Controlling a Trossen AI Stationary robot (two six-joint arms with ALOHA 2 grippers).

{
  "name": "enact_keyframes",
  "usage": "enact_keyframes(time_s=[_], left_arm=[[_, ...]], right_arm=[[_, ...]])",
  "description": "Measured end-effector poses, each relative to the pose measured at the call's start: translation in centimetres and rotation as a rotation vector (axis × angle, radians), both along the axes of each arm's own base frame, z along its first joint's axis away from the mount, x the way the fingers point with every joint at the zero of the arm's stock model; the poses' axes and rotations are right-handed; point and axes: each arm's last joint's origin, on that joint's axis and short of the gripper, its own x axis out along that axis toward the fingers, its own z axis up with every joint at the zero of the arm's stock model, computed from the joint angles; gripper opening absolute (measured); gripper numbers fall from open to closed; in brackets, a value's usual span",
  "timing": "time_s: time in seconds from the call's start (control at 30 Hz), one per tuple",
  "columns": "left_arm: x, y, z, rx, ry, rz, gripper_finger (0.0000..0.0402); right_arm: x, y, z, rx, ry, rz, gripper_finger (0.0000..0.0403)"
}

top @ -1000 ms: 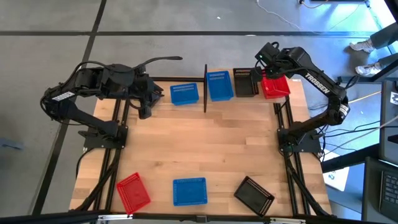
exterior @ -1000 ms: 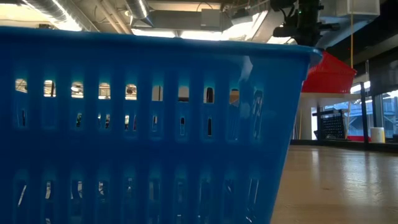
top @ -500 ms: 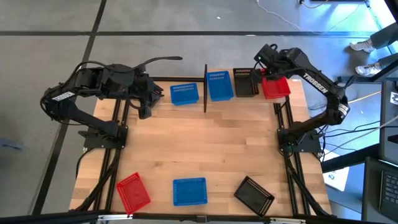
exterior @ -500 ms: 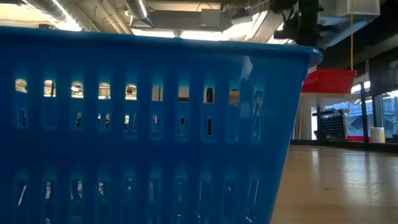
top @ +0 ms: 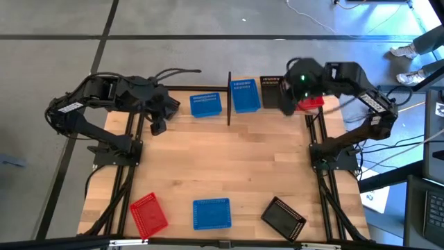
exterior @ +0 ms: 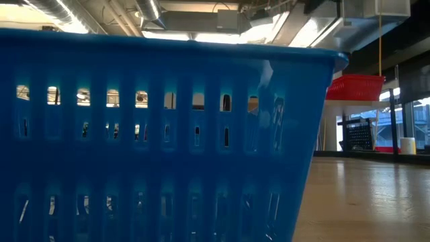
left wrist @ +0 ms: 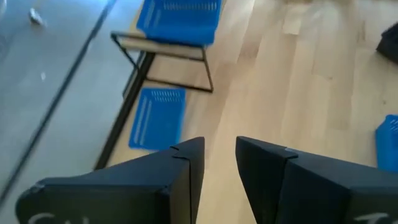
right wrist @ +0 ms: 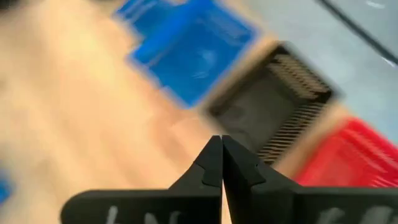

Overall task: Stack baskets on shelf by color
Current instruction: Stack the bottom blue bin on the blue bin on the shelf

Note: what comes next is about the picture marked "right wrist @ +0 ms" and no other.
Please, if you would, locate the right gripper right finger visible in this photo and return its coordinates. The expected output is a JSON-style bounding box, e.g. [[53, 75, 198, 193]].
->
[[221, 134, 398, 224]]

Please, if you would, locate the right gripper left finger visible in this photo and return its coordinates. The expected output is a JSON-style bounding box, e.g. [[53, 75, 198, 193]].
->
[[60, 134, 223, 224]]

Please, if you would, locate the red plastic slotted basket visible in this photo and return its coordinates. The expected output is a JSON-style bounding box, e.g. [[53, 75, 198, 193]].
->
[[292, 117, 398, 188], [298, 117, 398, 188]]

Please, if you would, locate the black plastic slotted basket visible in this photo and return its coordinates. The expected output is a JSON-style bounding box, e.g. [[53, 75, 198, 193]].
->
[[203, 42, 338, 166]]

